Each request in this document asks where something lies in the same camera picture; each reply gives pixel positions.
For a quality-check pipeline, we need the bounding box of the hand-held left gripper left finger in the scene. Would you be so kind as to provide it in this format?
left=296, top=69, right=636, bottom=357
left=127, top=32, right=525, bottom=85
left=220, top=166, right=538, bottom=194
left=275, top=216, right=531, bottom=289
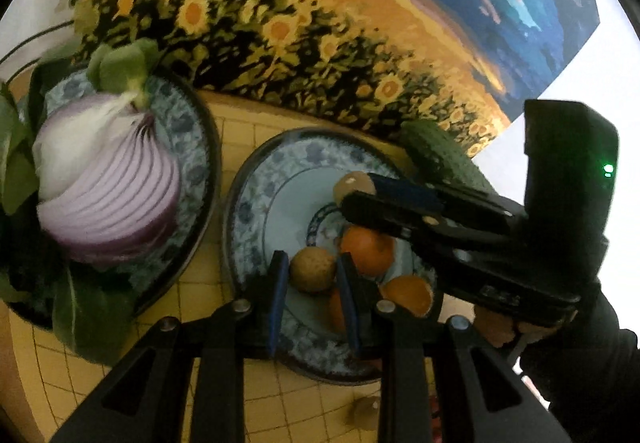
left=50, top=250, right=291, bottom=443

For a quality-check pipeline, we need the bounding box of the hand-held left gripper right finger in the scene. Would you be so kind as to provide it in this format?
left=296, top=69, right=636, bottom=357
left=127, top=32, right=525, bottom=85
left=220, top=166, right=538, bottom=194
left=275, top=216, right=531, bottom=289
left=335, top=253, right=571, bottom=443

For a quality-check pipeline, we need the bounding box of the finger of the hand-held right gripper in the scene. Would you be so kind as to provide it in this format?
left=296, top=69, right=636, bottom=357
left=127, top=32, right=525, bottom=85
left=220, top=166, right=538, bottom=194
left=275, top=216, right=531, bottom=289
left=341, top=190, right=527, bottom=250
left=367, top=173, right=529, bottom=225

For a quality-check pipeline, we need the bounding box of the orange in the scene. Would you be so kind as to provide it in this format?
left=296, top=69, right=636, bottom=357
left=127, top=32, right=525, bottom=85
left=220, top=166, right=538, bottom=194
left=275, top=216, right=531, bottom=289
left=327, top=285, right=348, bottom=334
left=380, top=274, right=433, bottom=319
left=340, top=225, right=396, bottom=276

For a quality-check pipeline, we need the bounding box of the brown kiwi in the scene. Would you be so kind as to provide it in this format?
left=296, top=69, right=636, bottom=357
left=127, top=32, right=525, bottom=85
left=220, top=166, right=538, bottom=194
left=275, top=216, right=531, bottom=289
left=332, top=172, right=375, bottom=204
left=290, top=247, right=337, bottom=294
left=345, top=395, right=383, bottom=429

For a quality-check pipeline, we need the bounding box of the large blue patterned plate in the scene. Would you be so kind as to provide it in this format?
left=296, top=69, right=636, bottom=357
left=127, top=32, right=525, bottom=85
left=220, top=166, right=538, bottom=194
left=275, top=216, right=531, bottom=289
left=222, top=127, right=441, bottom=384

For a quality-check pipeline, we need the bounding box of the person's right forearm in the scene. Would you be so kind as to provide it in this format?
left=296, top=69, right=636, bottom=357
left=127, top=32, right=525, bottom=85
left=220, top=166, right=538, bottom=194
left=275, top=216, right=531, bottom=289
left=517, top=280, right=640, bottom=443

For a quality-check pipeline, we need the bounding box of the person's right hand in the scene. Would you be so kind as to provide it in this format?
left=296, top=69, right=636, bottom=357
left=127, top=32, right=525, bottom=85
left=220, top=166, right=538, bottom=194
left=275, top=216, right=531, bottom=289
left=472, top=305, right=558, bottom=349

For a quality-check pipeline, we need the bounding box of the green cucumber with curved stem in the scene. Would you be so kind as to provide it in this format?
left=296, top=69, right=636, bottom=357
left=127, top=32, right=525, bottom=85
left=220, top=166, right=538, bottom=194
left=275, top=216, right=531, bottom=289
left=397, top=119, right=496, bottom=196

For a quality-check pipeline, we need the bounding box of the yellow grid game board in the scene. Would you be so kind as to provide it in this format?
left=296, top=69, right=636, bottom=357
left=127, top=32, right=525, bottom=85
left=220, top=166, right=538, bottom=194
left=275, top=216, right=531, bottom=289
left=10, top=90, right=501, bottom=443

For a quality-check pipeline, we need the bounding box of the sunflower field painting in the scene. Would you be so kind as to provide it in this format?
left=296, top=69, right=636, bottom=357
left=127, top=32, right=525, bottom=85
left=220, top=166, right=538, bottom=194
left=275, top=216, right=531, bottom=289
left=70, top=0, right=601, bottom=159

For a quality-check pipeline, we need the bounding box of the green bok choy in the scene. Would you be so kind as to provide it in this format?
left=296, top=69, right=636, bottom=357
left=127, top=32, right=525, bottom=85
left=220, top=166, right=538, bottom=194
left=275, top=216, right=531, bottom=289
left=0, top=38, right=161, bottom=366

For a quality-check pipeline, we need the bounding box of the blue patterned plate with onion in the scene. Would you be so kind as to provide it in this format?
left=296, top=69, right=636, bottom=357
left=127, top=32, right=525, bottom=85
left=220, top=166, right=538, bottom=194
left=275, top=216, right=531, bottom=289
left=0, top=66, right=221, bottom=329

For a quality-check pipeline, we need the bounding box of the halved red onion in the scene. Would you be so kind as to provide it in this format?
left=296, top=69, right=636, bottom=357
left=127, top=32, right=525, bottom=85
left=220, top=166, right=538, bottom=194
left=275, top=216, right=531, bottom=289
left=32, top=90, right=182, bottom=264

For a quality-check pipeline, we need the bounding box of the black cable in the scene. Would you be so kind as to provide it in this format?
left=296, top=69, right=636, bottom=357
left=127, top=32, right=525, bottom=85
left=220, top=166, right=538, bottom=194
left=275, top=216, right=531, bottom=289
left=0, top=18, right=81, bottom=74

